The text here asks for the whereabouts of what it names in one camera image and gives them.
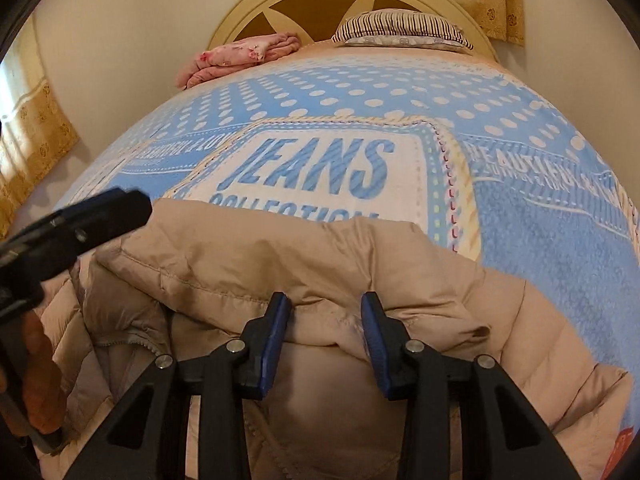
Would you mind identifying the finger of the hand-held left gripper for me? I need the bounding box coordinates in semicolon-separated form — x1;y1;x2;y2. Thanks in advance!
52;191;153;266
47;187;144;231

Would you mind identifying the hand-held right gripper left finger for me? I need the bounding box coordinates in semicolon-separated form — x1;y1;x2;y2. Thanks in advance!
75;291;292;480

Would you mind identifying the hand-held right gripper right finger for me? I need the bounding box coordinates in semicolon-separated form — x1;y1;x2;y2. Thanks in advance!
360;291;568;480

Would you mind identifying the beige quilted jacket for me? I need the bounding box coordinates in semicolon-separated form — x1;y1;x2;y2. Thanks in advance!
37;197;633;480

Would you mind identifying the person's left hand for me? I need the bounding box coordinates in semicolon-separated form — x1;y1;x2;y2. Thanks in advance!
20;310;67;433

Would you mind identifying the wide yellow lace curtain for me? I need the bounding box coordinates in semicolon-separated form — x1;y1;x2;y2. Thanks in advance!
0;15;81;241

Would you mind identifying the blue and pink printed bedspread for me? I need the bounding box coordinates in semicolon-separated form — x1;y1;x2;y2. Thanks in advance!
52;40;640;480

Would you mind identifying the pink floral folded blanket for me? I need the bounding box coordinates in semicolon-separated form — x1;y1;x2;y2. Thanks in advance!
175;31;302;90

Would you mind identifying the cream wooden headboard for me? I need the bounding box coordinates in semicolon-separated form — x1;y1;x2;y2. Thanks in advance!
206;0;501;63

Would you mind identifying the striped pillow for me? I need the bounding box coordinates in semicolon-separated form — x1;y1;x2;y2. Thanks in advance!
332;10;475;52

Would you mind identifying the long yellow lace curtain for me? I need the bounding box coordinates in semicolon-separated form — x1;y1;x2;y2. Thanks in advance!
395;0;526;47

